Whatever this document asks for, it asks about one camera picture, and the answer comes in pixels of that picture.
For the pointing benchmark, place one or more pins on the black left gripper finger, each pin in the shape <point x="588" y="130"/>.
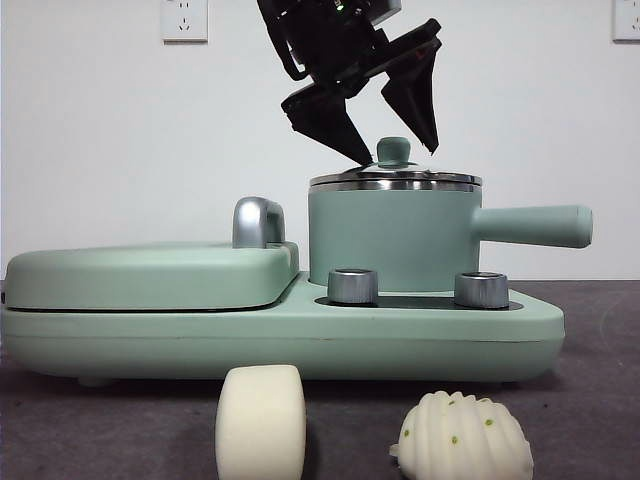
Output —
<point x="330" y="120"/>
<point x="417" y="100"/>

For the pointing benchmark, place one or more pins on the glass lid with green knob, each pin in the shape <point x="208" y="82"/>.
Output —
<point x="392" y="150"/>

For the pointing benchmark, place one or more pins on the smooth white rectangular steamed bun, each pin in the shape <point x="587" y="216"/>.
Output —
<point x="260" y="420"/>

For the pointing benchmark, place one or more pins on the ridged white bun green dots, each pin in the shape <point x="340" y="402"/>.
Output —
<point x="465" y="440"/>

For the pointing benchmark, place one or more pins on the silver control knob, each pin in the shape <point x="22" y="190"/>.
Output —
<point x="481" y="290"/>
<point x="352" y="287"/>

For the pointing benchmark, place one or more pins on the mint green breakfast machine base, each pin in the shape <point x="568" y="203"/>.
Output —
<point x="300" y="340"/>

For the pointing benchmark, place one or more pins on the mint green griddle cover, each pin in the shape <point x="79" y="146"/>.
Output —
<point x="140" y="275"/>

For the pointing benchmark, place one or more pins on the white wall socket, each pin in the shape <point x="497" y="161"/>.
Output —
<point x="184" y="20"/>
<point x="627" y="20"/>

